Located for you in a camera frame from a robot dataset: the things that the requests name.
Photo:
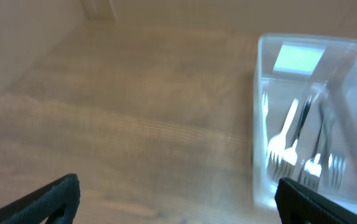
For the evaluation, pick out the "left clear plastic container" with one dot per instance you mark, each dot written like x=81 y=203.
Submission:
x=292 y=66

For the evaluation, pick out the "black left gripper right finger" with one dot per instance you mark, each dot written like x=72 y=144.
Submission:
x=298 y=204

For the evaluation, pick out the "black handled metal fork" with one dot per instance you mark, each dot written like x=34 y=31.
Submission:
x=289 y=155

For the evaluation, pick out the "long silver metal fork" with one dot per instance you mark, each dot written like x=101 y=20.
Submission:
x=312 y=168

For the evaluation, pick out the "small silver metal fork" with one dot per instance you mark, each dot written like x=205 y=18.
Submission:
x=333 y=164

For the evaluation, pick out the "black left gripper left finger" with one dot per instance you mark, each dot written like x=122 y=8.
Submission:
x=56 y=202

